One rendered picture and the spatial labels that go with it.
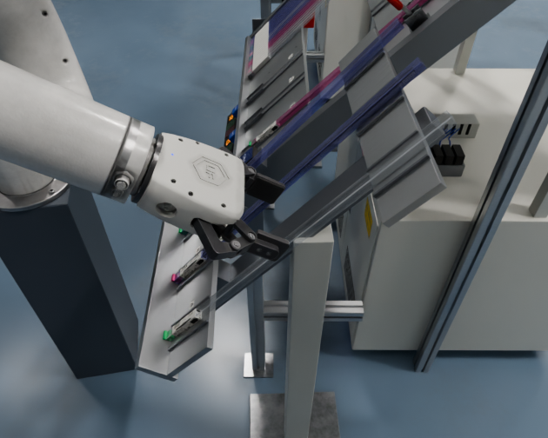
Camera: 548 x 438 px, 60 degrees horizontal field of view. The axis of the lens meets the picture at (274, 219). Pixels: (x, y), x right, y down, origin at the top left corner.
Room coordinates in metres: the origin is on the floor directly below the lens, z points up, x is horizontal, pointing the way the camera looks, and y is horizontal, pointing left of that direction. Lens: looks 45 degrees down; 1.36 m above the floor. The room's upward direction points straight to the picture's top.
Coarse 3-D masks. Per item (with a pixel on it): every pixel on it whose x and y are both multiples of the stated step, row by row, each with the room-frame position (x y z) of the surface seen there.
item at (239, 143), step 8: (248, 40) 1.38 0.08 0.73; (248, 48) 1.33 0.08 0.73; (248, 56) 1.28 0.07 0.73; (248, 80) 1.16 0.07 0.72; (240, 88) 1.11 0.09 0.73; (248, 88) 1.12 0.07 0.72; (240, 96) 1.06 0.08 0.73; (240, 104) 1.02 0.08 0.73; (240, 112) 0.99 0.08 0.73; (240, 120) 0.95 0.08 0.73; (240, 128) 0.92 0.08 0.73; (240, 136) 0.89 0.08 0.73; (240, 144) 0.86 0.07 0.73; (240, 152) 0.84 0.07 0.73
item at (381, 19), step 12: (372, 0) 0.99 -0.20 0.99; (384, 0) 0.95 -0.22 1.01; (408, 0) 0.88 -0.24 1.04; (432, 0) 0.81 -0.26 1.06; (444, 0) 0.79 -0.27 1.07; (372, 12) 0.95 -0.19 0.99; (384, 12) 0.91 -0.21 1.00; (396, 12) 0.87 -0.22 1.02; (432, 12) 0.78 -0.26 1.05; (384, 24) 0.87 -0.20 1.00; (396, 36) 0.80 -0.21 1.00
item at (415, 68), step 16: (416, 64) 0.50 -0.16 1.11; (400, 80) 0.49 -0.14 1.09; (384, 96) 0.49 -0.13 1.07; (368, 112) 0.49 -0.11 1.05; (352, 128) 0.49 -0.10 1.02; (320, 144) 0.50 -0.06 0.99; (336, 144) 0.49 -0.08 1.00; (304, 160) 0.50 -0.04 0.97; (320, 160) 0.49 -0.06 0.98; (288, 176) 0.49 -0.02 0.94; (256, 208) 0.49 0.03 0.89; (208, 256) 0.48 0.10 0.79
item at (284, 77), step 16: (288, 48) 1.14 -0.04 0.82; (304, 48) 1.08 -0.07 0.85; (272, 64) 1.13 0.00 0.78; (288, 64) 1.06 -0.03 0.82; (304, 64) 0.99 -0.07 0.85; (256, 80) 1.13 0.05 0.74; (272, 80) 1.05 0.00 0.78; (288, 80) 0.98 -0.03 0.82; (304, 80) 0.92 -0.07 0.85; (256, 96) 1.04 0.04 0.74; (272, 96) 0.97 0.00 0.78; (288, 96) 0.91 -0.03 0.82; (256, 112) 0.95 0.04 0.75; (272, 112) 0.91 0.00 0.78; (256, 128) 0.90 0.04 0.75; (256, 144) 0.82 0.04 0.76
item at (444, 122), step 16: (448, 112) 0.40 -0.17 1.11; (432, 128) 0.39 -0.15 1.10; (448, 128) 0.38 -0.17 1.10; (416, 144) 0.38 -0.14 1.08; (384, 160) 0.39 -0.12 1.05; (400, 160) 0.38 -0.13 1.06; (368, 176) 0.39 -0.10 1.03; (384, 176) 0.38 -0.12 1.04; (352, 192) 0.38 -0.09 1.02; (336, 208) 0.38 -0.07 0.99; (304, 224) 0.39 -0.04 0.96; (320, 224) 0.38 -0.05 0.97; (288, 240) 0.38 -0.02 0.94; (256, 272) 0.38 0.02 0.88; (224, 288) 0.38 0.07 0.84; (240, 288) 0.38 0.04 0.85; (208, 304) 0.38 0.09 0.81; (176, 336) 0.37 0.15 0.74
